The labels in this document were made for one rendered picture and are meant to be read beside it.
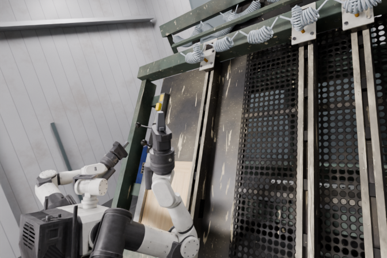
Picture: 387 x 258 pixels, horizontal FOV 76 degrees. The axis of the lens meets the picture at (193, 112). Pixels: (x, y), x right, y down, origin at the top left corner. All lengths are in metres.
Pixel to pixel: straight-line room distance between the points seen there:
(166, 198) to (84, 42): 4.14
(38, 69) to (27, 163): 1.39
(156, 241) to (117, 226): 0.16
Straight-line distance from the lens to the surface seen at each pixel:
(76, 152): 4.54
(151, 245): 0.97
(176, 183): 1.45
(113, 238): 0.90
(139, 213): 1.61
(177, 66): 1.68
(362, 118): 1.03
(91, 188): 1.09
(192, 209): 1.28
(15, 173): 4.37
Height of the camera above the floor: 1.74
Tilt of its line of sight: 9 degrees down
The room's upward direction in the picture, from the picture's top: 16 degrees counter-clockwise
